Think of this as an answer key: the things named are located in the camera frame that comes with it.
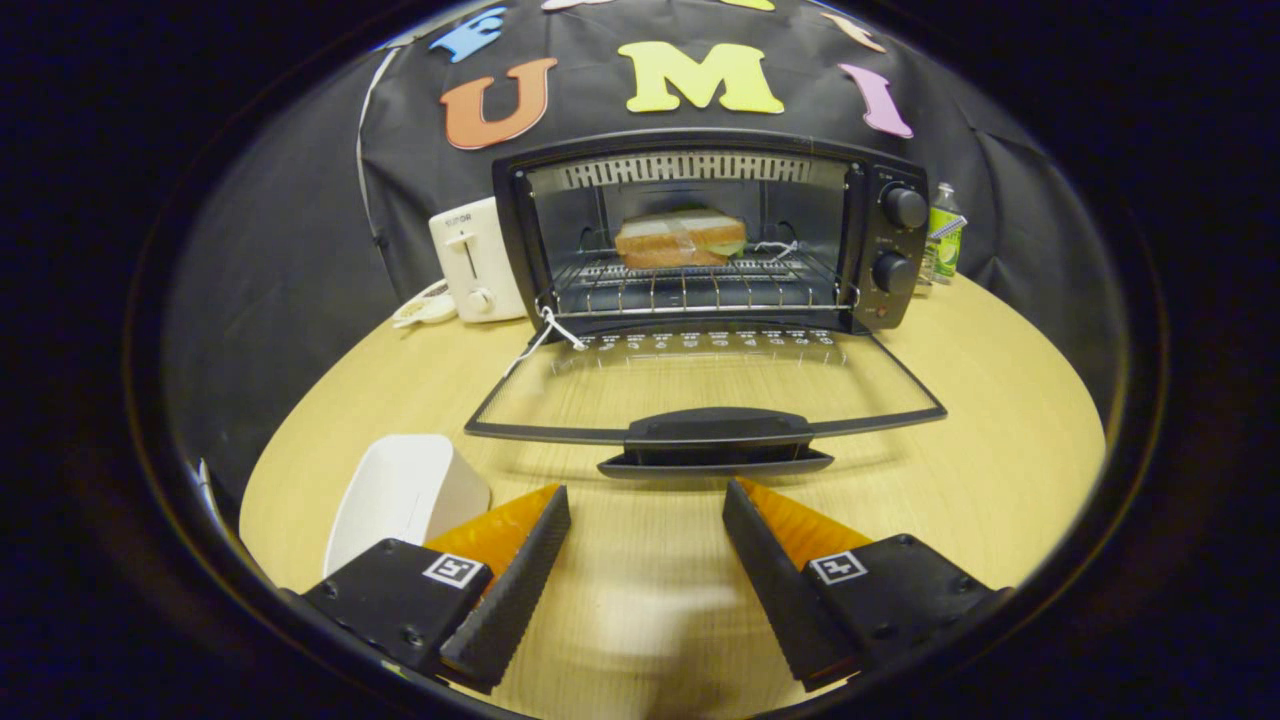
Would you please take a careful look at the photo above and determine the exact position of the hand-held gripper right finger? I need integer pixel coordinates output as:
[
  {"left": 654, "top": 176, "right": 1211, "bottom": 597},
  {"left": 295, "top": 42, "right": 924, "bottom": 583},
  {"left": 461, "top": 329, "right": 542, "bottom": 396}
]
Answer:
[{"left": 722, "top": 478, "right": 1011, "bottom": 693}]

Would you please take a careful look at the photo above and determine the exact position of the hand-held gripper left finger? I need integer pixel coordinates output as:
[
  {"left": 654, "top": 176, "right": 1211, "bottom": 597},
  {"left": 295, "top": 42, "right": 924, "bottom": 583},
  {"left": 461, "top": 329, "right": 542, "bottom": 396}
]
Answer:
[{"left": 300, "top": 484, "right": 572, "bottom": 696}]

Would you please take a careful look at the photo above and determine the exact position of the black toaster oven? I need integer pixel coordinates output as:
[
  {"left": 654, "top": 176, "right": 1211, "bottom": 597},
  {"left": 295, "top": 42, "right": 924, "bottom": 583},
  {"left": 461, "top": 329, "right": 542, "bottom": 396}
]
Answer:
[{"left": 465, "top": 128, "right": 948, "bottom": 479}]

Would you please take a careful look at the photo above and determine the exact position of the toasted sandwich with lettuce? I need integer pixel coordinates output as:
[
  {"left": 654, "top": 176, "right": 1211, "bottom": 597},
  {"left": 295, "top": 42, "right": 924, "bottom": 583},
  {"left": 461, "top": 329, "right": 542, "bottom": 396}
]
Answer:
[{"left": 613, "top": 209, "right": 748, "bottom": 270}]

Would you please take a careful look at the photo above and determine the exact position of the white pop-up toaster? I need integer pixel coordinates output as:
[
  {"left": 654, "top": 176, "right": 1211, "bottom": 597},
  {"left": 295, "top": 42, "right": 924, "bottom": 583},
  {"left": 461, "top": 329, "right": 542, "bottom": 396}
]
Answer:
[{"left": 429, "top": 197, "right": 529, "bottom": 324}]

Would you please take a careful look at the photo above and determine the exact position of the white rectangular tray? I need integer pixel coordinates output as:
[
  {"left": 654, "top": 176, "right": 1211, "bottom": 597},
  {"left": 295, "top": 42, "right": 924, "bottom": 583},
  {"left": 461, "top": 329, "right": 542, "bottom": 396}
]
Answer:
[{"left": 323, "top": 434, "right": 492, "bottom": 578}]

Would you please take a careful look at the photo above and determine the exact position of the green label drink bottle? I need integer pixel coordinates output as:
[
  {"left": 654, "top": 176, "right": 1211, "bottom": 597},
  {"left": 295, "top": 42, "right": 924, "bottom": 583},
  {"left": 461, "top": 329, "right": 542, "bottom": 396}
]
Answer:
[{"left": 918, "top": 182, "right": 967, "bottom": 291}]

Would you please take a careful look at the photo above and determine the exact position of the black backdrop cloth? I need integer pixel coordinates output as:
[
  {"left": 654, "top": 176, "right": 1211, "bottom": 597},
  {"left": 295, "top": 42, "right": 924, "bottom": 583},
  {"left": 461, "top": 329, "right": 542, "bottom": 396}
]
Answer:
[{"left": 165, "top": 0, "right": 1126, "bottom": 501}]

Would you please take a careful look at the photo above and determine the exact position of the white string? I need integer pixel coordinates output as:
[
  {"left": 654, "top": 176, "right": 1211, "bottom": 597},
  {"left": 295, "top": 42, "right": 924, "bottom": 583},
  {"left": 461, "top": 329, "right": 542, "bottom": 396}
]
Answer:
[{"left": 503, "top": 305, "right": 591, "bottom": 379}]

